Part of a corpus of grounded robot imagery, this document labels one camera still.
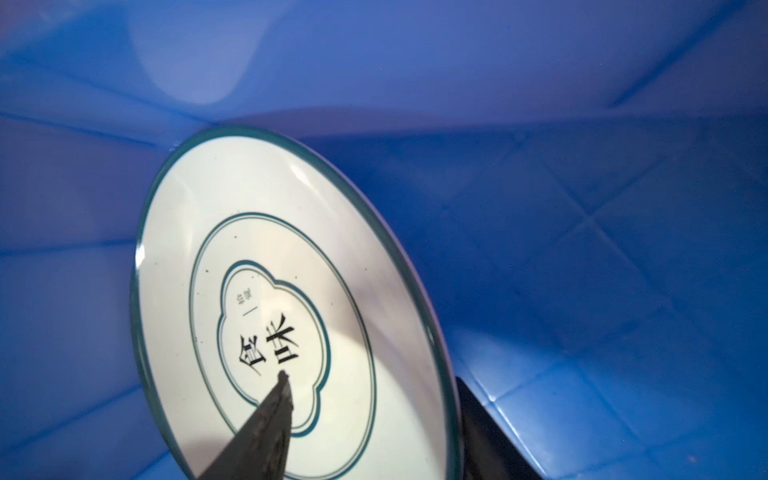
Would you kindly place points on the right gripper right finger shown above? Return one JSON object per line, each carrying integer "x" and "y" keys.
{"x": 489, "y": 453}

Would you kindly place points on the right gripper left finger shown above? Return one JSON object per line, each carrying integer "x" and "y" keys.
{"x": 259, "y": 450}

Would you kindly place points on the green rim clover plate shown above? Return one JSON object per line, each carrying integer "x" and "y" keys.
{"x": 256, "y": 256}

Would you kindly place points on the blue plastic bin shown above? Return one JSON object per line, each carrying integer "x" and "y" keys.
{"x": 580, "y": 185}

